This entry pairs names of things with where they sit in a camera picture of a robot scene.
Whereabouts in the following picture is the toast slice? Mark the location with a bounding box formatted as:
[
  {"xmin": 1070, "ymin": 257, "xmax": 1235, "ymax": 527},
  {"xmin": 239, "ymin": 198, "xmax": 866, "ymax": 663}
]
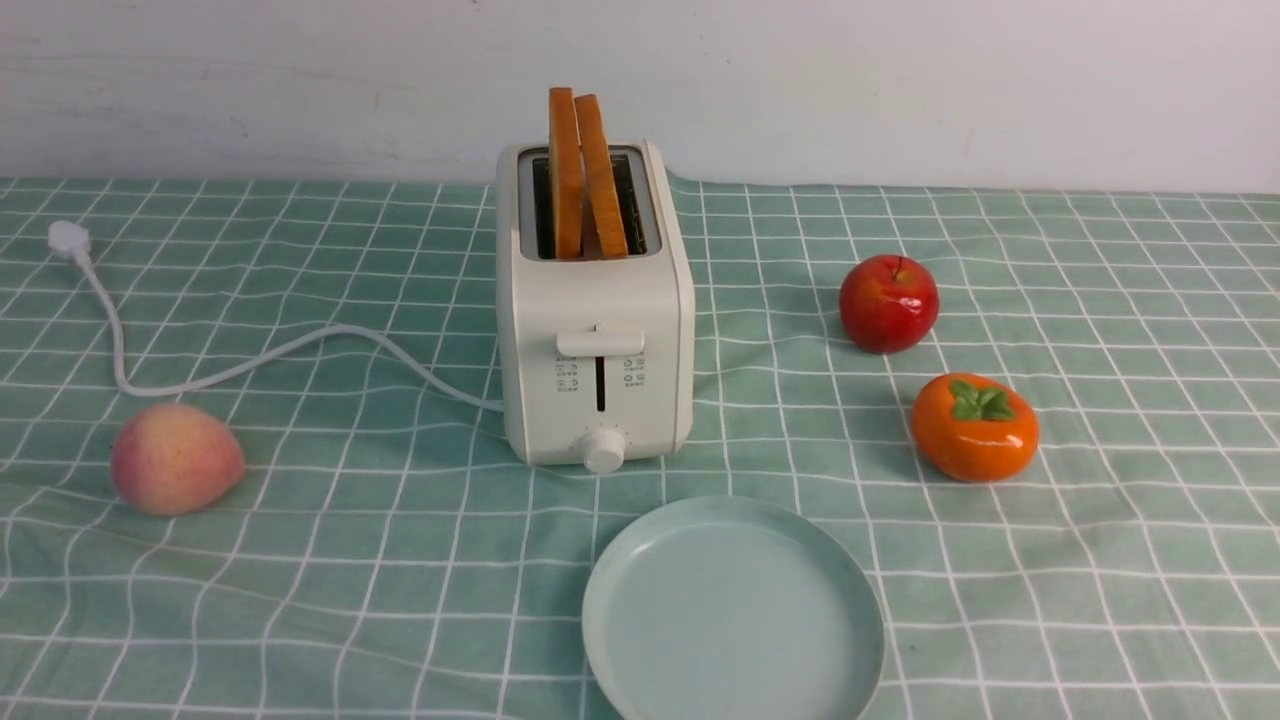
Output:
[
  {"xmin": 548, "ymin": 87, "xmax": 585, "ymax": 260},
  {"xmin": 573, "ymin": 94, "xmax": 628, "ymax": 259}
]

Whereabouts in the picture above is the white two-slot toaster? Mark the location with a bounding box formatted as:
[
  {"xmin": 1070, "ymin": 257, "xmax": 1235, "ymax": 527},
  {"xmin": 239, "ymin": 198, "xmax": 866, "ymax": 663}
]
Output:
[{"xmin": 495, "ymin": 141, "xmax": 695, "ymax": 474}]

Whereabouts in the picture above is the red apple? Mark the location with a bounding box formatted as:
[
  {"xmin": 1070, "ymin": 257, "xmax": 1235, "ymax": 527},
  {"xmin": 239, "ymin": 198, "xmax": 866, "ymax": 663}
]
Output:
[{"xmin": 838, "ymin": 254, "xmax": 940, "ymax": 355}]

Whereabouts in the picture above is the light green round plate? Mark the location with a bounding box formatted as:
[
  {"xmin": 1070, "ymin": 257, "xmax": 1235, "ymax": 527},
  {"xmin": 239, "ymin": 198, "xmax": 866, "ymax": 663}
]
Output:
[{"xmin": 581, "ymin": 496, "xmax": 887, "ymax": 719}]

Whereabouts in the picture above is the green checkered tablecloth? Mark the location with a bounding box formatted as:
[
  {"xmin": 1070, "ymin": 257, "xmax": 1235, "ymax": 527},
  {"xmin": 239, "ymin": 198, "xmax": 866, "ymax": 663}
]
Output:
[{"xmin": 1, "ymin": 177, "xmax": 1279, "ymax": 719}]

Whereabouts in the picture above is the orange persimmon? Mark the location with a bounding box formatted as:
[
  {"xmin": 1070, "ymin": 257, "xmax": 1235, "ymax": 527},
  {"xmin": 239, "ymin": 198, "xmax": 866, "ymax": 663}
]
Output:
[{"xmin": 909, "ymin": 372, "xmax": 1041, "ymax": 484}]

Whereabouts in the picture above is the pink peach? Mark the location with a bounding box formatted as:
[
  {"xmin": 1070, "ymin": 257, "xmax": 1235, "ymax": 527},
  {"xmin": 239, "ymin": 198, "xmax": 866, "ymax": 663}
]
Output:
[{"xmin": 110, "ymin": 404, "xmax": 246, "ymax": 518}]

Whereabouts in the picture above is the white toaster power cable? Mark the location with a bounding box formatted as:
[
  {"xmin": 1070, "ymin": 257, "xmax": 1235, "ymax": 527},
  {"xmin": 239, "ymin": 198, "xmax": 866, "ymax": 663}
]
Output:
[{"xmin": 47, "ymin": 220, "xmax": 506, "ymax": 413}]

